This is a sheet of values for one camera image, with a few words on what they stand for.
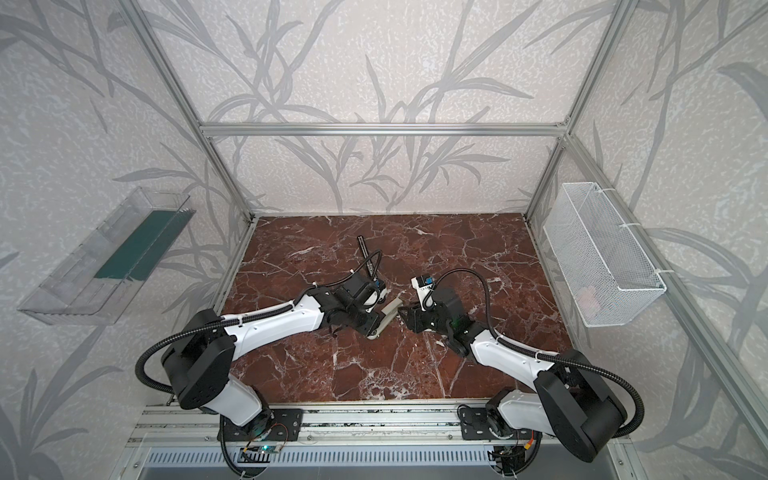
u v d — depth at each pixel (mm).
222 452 693
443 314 665
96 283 637
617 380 406
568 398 417
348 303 665
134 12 705
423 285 753
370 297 707
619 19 713
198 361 436
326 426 753
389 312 897
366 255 1052
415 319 737
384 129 1892
